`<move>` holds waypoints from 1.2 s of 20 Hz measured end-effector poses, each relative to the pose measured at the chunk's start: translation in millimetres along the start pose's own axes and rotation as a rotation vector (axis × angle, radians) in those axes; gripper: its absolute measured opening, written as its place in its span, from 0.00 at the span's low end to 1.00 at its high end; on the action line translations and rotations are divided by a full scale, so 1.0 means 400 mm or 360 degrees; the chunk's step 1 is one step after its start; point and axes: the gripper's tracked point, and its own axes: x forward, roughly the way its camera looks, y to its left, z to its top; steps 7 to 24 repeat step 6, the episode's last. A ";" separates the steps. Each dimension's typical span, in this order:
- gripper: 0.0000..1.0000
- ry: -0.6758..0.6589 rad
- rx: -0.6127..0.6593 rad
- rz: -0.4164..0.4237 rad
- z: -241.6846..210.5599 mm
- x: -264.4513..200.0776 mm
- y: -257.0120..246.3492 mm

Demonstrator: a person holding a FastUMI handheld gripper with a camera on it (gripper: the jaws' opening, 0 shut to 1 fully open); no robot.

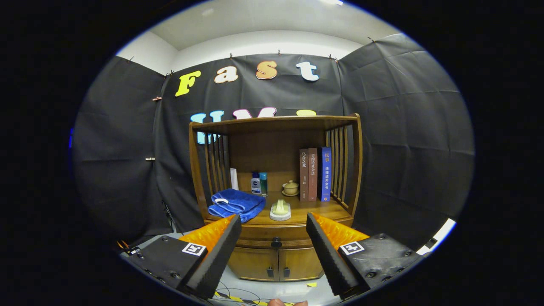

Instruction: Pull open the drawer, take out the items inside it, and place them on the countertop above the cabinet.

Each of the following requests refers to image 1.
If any folded blue towel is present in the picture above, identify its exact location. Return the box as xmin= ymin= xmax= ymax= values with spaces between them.
xmin=208 ymin=188 xmax=266 ymax=223

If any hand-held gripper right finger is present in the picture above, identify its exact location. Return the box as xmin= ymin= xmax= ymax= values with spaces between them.
xmin=306 ymin=212 xmax=427 ymax=298

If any black backdrop cloth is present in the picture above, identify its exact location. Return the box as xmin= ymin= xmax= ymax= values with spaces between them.
xmin=72 ymin=33 xmax=475 ymax=251

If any wooden cabinet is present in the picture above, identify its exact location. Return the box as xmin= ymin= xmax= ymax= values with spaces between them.
xmin=189 ymin=113 xmax=363 ymax=282

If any reddish brown book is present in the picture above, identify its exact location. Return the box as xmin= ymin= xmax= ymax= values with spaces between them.
xmin=308 ymin=148 xmax=319 ymax=202

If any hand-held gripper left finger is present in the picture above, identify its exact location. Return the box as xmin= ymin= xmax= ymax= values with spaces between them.
xmin=125 ymin=214 xmax=242 ymax=300

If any yellow black striped tape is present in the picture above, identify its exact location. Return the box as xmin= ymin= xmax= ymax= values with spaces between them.
xmin=215 ymin=291 xmax=294 ymax=306

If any dark brown book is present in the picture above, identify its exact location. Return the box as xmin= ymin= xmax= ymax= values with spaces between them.
xmin=299 ymin=148 xmax=310 ymax=202

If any wooden drawer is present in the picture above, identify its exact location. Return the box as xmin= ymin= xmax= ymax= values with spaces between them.
xmin=234 ymin=224 xmax=315 ymax=249

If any wooden cabinet door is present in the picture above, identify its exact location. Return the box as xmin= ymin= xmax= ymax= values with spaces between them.
xmin=278 ymin=247 xmax=326 ymax=281
xmin=227 ymin=247 xmax=280 ymax=282

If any wooden countertop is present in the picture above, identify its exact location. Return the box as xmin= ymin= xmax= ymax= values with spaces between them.
xmin=205 ymin=191 xmax=353 ymax=228

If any black device with orange tips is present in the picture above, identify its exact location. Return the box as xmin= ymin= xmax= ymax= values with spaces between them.
xmin=117 ymin=240 xmax=141 ymax=255

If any blue book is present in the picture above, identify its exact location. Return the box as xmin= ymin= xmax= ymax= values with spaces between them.
xmin=317 ymin=147 xmax=332 ymax=202

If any thin black cable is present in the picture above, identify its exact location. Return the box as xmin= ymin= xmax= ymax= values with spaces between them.
xmin=215 ymin=287 xmax=261 ymax=306

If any cream scrub brush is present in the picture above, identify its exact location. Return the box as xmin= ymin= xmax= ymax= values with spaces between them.
xmin=270 ymin=199 xmax=292 ymax=221

